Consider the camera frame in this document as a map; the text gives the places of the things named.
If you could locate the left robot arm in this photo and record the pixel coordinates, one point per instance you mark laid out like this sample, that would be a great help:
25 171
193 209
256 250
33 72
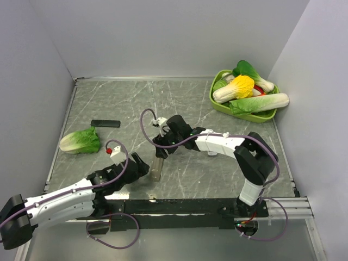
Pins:
21 218

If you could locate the black slim remote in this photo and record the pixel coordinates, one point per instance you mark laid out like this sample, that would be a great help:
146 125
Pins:
105 123

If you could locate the yellow napa cabbage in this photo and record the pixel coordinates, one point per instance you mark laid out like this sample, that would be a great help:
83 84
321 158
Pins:
238 88

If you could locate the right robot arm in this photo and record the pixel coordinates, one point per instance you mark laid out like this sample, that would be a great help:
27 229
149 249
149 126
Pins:
254 157

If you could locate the green romaine lettuce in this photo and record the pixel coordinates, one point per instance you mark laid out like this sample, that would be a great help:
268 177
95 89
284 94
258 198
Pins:
78 142

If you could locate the black base frame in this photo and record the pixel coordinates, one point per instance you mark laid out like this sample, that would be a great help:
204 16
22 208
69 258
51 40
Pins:
221 213

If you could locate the small green cabbage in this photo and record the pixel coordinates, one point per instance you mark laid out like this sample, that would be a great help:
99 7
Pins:
218 85

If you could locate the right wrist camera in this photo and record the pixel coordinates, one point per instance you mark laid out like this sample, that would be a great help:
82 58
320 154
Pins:
161 123

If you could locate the bok choy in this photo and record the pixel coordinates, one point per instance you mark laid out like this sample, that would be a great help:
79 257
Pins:
246 69

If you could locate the beige white remote control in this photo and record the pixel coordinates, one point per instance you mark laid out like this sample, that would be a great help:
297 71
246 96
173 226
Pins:
156 168

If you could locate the long green white cabbage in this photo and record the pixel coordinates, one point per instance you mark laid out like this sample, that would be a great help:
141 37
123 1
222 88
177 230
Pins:
258 104

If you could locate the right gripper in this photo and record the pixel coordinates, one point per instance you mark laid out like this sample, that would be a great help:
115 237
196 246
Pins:
160 140

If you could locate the red pepper toy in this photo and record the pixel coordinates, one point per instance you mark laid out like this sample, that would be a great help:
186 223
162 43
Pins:
258 91

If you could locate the green plastic basket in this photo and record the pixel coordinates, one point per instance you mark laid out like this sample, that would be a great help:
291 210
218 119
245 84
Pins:
256 118

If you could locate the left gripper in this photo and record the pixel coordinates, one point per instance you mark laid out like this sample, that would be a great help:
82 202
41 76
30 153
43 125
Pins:
142 170

